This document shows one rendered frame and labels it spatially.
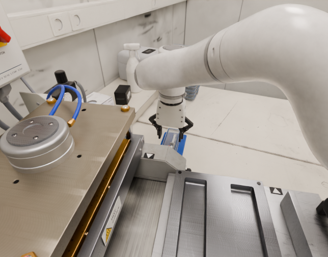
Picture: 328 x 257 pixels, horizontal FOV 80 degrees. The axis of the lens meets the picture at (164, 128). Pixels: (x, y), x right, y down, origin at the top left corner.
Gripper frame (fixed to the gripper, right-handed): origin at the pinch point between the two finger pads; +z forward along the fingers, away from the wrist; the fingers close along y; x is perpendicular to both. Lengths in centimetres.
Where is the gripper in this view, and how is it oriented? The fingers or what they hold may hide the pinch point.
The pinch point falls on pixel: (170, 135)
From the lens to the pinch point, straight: 73.9
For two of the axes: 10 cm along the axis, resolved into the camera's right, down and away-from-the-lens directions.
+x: -2.3, 5.9, -7.7
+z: -0.1, 7.9, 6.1
